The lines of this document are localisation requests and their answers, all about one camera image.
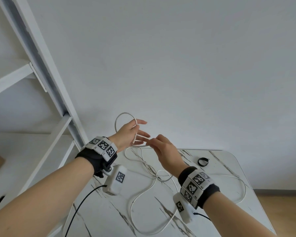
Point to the black wristband with marker blocks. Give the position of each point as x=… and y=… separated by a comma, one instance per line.
x=197, y=186
x=98, y=150

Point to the person's left fingers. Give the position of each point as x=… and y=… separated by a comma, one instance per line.
x=141, y=134

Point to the person's right forearm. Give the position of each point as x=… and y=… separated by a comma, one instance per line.
x=234, y=219

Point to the person's right fingers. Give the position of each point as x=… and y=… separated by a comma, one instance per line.
x=156, y=142

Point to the person's right hand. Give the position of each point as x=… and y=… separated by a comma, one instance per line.
x=169, y=155

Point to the person's left forearm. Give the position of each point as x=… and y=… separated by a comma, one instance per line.
x=39, y=202

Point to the person's left hand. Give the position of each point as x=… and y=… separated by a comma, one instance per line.
x=124, y=136

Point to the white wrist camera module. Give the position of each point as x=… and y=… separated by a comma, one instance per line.
x=115, y=180
x=183, y=209

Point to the white shelf frame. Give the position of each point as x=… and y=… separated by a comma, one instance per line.
x=46, y=71

